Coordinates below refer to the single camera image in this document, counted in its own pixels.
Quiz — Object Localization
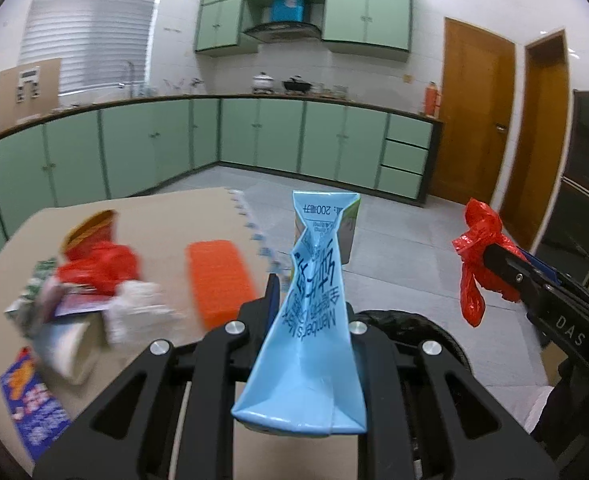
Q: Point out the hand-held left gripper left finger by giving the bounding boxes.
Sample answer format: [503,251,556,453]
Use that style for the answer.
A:
[33,273,281,480]

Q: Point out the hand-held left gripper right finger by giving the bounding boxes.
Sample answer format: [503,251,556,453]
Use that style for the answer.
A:
[349,316,561,480]

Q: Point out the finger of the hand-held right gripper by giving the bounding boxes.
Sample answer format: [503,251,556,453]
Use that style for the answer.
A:
[483,241,543,307]
[517,246,589,312]

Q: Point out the red plastic bag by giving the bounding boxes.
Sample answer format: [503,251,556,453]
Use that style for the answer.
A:
[451,198,530,329]
[57,241,141,297]

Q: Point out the black trash bin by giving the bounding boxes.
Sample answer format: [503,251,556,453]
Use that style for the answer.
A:
[357,309,472,391]

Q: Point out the blue milk carton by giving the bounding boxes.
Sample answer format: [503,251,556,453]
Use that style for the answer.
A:
[231,190,367,436]

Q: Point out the red gold paper cup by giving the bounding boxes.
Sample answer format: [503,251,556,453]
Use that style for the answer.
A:
[62,209,120,256]

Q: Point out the silver foil snack packet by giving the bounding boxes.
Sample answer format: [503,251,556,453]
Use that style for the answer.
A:
[52,292,112,318]

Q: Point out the orange sponge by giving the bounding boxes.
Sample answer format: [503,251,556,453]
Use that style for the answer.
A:
[186,240,259,332]

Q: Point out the wooden door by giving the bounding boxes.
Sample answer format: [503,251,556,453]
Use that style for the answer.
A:
[431,17,517,206]
[499,30,572,251]

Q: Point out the white crumpled tissue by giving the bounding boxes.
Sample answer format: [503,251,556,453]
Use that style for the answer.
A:
[103,281,185,346]

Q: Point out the green base cabinets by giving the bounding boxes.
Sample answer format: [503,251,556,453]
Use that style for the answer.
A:
[0,94,446,281]

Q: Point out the white paper cup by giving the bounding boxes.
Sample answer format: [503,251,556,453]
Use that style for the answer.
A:
[34,317,105,386]

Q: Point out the green white packet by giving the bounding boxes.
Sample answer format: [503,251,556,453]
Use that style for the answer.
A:
[4,257,60,336]

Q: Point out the range hood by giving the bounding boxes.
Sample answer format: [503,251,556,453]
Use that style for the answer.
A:
[242,21,322,43]

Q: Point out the metal faucet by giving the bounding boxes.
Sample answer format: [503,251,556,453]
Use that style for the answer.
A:
[119,60,138,98]

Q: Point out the blue snack packet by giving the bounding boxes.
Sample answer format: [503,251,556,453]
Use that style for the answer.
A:
[0,347,71,463]

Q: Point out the blue box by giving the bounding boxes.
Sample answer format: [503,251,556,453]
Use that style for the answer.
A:
[272,0,309,23]

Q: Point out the cardboard sheet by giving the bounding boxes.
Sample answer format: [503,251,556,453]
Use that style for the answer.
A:
[0,57,62,126]

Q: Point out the white window blind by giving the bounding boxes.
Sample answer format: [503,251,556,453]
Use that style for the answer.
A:
[18,0,165,96]

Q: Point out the green wall cabinets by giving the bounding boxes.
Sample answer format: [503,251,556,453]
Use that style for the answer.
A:
[194,0,414,63]

